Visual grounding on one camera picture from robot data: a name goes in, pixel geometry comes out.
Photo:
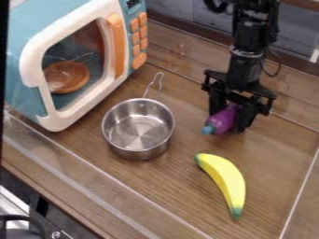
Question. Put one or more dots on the purple toy eggplant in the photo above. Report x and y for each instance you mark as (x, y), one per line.
(222, 121)

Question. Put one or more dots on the orange plate inside microwave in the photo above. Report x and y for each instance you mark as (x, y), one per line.
(66, 76)

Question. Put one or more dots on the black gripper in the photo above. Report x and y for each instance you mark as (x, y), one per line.
(238, 86)

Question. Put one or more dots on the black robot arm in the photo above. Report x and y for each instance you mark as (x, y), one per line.
(254, 25)

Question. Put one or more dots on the clear acrylic barrier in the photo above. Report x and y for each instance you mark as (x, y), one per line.
(65, 167)

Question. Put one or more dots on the yellow toy banana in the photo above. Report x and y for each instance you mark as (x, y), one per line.
(229, 179)

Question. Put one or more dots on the blue toy microwave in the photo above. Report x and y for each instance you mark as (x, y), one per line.
(101, 33)

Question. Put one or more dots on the silver pot with handle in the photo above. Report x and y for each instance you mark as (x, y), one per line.
(138, 125)

